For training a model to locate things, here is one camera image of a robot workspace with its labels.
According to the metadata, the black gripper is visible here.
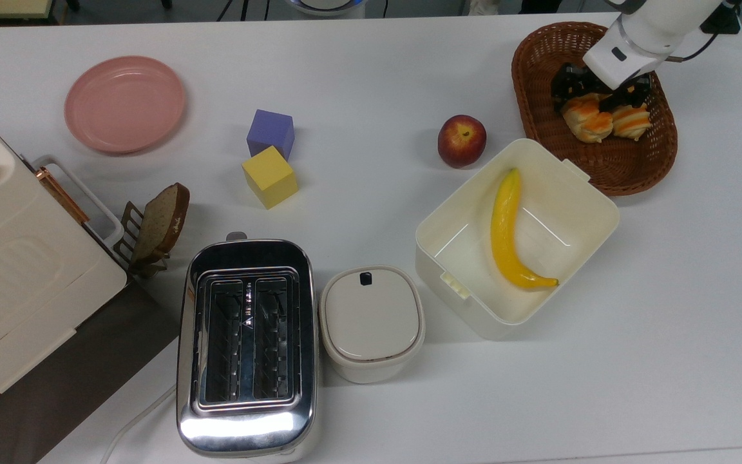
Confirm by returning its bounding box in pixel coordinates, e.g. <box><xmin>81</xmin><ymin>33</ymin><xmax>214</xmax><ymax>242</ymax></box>
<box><xmin>551</xmin><ymin>63</ymin><xmax>653</xmax><ymax>115</ymax></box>

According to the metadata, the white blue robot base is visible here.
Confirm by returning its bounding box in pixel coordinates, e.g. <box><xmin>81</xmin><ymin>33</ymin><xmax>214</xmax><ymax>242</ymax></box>
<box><xmin>284</xmin><ymin>0</ymin><xmax>366</xmax><ymax>17</ymax></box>

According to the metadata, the round golden bread roll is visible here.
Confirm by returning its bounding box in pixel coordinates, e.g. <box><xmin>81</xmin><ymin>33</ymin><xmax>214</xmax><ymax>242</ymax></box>
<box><xmin>562</xmin><ymin>94</ymin><xmax>614</xmax><ymax>144</ymax></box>

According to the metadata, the long striped bread roll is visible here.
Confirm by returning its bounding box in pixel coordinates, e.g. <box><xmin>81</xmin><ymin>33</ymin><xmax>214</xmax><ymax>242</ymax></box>
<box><xmin>611</xmin><ymin>103</ymin><xmax>653</xmax><ymax>141</ymax></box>

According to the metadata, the brown bread slice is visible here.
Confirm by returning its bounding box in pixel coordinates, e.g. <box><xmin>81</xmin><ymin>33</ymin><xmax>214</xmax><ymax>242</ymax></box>
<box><xmin>131</xmin><ymin>182</ymin><xmax>191</xmax><ymax>264</ymax></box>

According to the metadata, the brown wicker basket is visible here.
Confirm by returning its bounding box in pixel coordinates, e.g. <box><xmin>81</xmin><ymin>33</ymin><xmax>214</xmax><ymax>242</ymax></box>
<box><xmin>511</xmin><ymin>21</ymin><xmax>679</xmax><ymax>197</ymax></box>

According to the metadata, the cream plastic box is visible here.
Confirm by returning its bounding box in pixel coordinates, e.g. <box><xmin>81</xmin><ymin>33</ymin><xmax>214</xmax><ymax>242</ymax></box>
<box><xmin>414</xmin><ymin>137</ymin><xmax>622</xmax><ymax>341</ymax></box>

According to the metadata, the red apple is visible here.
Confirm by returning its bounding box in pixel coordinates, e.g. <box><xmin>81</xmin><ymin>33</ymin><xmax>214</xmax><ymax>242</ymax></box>
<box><xmin>437</xmin><ymin>114</ymin><xmax>488</xmax><ymax>169</ymax></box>

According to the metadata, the yellow banana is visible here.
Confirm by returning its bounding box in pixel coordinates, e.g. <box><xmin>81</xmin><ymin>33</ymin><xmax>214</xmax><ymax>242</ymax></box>
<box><xmin>490</xmin><ymin>168</ymin><xmax>560</xmax><ymax>289</ymax></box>

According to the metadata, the black table clamp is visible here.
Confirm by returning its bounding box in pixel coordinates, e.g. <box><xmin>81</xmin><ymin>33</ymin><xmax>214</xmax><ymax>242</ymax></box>
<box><xmin>699</xmin><ymin>0</ymin><xmax>742</xmax><ymax>35</ymax></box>

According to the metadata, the white lidded jar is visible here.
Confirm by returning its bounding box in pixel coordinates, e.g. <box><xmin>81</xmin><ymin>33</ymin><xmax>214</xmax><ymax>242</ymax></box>
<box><xmin>318</xmin><ymin>265</ymin><xmax>427</xmax><ymax>385</ymax></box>

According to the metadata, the purple cube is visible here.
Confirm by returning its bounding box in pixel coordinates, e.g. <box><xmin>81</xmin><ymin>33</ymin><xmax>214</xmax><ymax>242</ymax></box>
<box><xmin>246</xmin><ymin>109</ymin><xmax>296</xmax><ymax>162</ymax></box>

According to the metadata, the yellow cube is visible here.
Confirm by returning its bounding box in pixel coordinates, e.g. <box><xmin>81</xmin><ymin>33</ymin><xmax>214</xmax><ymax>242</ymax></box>
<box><xmin>242</xmin><ymin>145</ymin><xmax>300</xmax><ymax>210</ymax></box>

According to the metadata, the pink plate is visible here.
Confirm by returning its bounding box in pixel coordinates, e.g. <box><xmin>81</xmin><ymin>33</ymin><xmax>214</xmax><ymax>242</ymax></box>
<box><xmin>64</xmin><ymin>55</ymin><xmax>187</xmax><ymax>155</ymax></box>

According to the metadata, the chrome toaster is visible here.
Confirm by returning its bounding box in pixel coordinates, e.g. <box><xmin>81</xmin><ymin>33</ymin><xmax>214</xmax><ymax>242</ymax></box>
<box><xmin>176</xmin><ymin>232</ymin><xmax>320</xmax><ymax>461</ymax></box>

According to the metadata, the brass toast rack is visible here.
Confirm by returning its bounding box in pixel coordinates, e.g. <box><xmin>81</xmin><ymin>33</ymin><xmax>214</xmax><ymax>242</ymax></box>
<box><xmin>113</xmin><ymin>201</ymin><xmax>172</xmax><ymax>279</ymax></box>

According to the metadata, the yellow side table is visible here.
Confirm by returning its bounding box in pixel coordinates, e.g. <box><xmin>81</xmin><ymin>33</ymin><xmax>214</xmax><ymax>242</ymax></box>
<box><xmin>0</xmin><ymin>0</ymin><xmax>55</xmax><ymax>20</ymax></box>

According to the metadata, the cream oven appliance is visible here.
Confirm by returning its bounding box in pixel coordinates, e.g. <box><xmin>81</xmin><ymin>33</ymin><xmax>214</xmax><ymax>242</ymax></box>
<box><xmin>0</xmin><ymin>95</ymin><xmax>128</xmax><ymax>423</ymax></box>

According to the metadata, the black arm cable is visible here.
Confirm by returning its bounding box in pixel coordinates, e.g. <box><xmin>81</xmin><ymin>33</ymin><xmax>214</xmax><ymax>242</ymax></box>
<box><xmin>664</xmin><ymin>32</ymin><xmax>721</xmax><ymax>64</ymax></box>

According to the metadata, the white plastic tray frame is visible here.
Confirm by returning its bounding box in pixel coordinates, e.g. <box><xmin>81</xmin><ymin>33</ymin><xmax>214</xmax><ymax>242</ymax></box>
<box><xmin>31</xmin><ymin>155</ymin><xmax>126</xmax><ymax>249</ymax></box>

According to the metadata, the copper oven handle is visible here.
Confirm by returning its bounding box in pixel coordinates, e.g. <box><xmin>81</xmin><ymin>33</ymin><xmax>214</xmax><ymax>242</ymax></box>
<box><xmin>36</xmin><ymin>166</ymin><xmax>90</xmax><ymax>225</ymax></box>

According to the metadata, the white toaster cable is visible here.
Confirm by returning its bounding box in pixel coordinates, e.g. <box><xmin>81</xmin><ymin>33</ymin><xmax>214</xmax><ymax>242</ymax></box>
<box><xmin>99</xmin><ymin>385</ymin><xmax>177</xmax><ymax>464</ymax></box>

